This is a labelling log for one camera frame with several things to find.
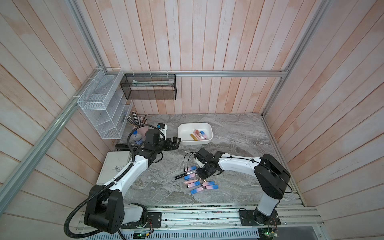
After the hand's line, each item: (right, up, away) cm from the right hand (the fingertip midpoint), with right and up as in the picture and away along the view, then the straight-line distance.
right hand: (200, 174), depth 89 cm
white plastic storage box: (-10, +28, +19) cm, 35 cm away
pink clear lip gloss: (-1, +24, +18) cm, 30 cm away
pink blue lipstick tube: (+4, +24, +18) cm, 30 cm away
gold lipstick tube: (-4, +22, +18) cm, 28 cm away
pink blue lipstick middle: (-6, 0, -3) cm, 7 cm away
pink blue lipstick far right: (+6, -5, -6) cm, 10 cm away
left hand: (-15, +20, -4) cm, 26 cm away
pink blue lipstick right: (+5, -4, -3) cm, 7 cm away
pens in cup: (-45, +34, +14) cm, 58 cm away
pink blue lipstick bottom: (-3, -6, -7) cm, 10 cm away
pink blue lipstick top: (-6, +3, +1) cm, 7 cm away
